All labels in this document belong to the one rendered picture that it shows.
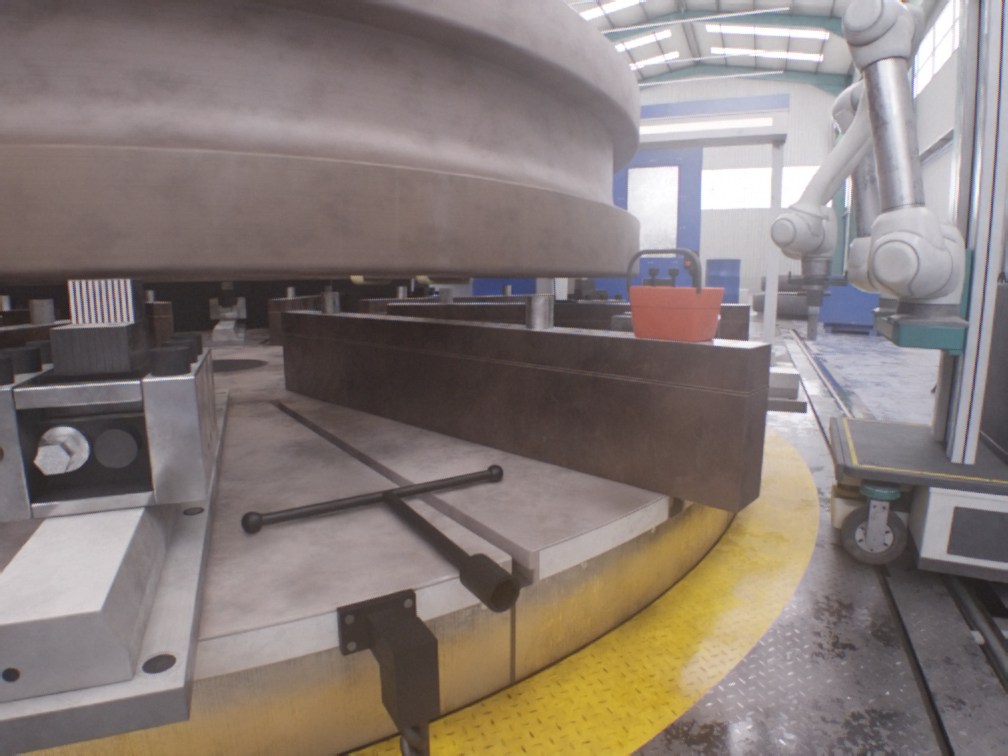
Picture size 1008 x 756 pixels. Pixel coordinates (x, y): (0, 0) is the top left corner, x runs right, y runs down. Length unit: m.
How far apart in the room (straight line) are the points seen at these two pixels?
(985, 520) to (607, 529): 1.06
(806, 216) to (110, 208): 1.70
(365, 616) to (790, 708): 0.85
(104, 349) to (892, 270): 1.65
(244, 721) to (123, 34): 1.45
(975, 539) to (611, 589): 1.01
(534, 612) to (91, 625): 0.81
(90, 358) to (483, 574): 0.76
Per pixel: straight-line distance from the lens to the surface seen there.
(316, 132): 1.64
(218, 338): 5.19
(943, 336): 1.84
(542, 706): 1.29
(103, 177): 1.47
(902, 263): 1.61
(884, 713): 1.45
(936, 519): 1.92
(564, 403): 1.60
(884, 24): 1.77
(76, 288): 1.29
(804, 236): 1.79
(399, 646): 0.89
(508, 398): 1.74
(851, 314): 10.94
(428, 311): 3.54
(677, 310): 1.40
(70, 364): 1.18
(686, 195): 6.73
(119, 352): 1.16
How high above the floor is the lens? 0.82
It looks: 9 degrees down
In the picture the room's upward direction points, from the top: straight up
